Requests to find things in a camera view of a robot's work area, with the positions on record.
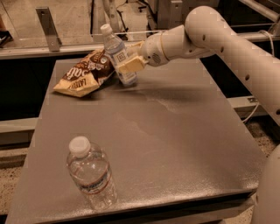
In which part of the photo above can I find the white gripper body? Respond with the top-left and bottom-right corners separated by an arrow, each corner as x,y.
140,32 -> 169,67

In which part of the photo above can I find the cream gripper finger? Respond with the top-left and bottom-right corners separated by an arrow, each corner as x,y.
117,54 -> 148,74
126,41 -> 144,57

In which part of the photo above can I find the blue label plastic water bottle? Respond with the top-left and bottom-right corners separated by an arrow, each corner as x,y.
101,24 -> 137,86

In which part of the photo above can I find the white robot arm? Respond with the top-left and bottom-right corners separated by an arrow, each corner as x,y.
117,6 -> 280,124

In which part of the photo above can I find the brown chip bag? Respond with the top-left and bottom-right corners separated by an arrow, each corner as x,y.
53,49 -> 115,97

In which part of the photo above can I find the clear plastic water bottle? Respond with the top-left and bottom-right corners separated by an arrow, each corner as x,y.
66,136 -> 117,210

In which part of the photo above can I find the metal railing bracket right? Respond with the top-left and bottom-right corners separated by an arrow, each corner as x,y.
169,0 -> 183,28

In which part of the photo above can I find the metal railing bracket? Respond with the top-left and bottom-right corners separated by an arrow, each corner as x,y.
36,7 -> 62,52
169,0 -> 183,28

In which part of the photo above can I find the metal railing bracket left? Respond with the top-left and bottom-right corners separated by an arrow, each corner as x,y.
36,7 -> 62,52

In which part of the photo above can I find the grey horizontal metal rail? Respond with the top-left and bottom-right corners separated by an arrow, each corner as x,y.
0,31 -> 278,60

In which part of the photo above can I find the white cable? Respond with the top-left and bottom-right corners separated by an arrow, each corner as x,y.
241,29 -> 277,124

